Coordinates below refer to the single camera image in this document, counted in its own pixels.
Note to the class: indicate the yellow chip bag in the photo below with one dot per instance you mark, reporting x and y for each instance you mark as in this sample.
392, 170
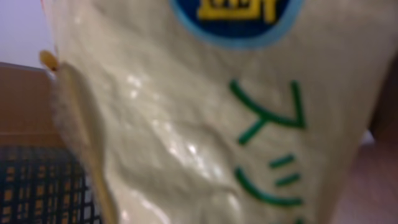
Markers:
217, 111

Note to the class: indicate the grey plastic mesh basket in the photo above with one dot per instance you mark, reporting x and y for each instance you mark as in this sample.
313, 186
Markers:
45, 185

